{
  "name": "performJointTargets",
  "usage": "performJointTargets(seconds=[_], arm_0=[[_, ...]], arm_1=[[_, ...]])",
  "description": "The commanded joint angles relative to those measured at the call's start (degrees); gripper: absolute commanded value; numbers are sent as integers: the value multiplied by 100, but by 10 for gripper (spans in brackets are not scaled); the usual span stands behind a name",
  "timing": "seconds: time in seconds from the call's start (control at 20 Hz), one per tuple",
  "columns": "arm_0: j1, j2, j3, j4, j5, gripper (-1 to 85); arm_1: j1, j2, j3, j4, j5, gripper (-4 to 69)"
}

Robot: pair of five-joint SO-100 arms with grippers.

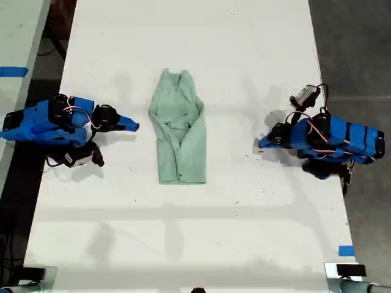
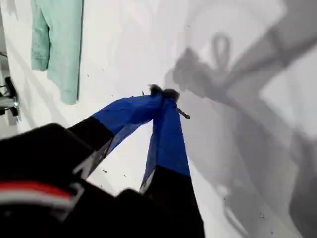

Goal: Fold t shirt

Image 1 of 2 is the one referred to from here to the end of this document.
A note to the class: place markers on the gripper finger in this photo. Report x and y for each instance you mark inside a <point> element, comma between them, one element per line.
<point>126,128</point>
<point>127,121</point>
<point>265,141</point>
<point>276,146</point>

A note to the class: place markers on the pale green T-shirt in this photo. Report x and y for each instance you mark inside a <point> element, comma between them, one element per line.
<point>183,146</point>

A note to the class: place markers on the long blue tape strip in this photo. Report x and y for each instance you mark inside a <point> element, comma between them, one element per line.
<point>13,71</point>

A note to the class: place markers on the white side bench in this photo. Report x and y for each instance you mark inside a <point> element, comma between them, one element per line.
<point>18,36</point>

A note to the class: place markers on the short blue tape strip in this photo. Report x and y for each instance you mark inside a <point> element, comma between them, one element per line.
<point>346,251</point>

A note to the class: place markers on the small black box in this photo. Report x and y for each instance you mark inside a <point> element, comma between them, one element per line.
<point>32,274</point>
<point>351,270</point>

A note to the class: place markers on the clear box stand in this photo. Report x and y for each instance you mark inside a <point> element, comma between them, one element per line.
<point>51,274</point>

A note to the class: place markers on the grey tube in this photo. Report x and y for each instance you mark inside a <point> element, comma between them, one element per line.
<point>18,288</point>
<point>360,287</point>

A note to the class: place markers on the grey white camera box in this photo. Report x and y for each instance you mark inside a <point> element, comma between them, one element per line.
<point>305,96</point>

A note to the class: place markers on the black camera box, white label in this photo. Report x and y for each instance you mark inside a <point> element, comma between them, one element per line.
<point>78,158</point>

